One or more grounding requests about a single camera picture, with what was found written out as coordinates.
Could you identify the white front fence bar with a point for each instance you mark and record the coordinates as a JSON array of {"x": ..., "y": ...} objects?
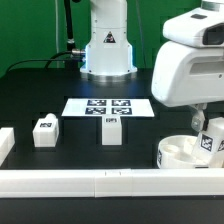
[{"x": 111, "y": 183}]

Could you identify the white round stool seat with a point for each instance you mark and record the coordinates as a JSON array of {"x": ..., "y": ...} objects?
[{"x": 174, "y": 152}]

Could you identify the white tag sheet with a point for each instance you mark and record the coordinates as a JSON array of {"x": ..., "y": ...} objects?
[{"x": 98, "y": 107}]

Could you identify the white fence bar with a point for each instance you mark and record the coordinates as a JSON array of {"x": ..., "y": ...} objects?
[
  {"x": 7, "y": 141},
  {"x": 111, "y": 183}
]

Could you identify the black vertical pole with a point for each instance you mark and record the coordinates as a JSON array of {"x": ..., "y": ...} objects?
[{"x": 69, "y": 27}]

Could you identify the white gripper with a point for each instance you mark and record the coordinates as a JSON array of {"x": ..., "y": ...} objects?
[{"x": 185, "y": 75}]

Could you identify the white left fence bar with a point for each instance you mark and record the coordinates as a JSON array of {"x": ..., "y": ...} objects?
[{"x": 7, "y": 141}]

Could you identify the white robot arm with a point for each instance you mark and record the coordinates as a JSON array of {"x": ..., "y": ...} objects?
[{"x": 109, "y": 54}]

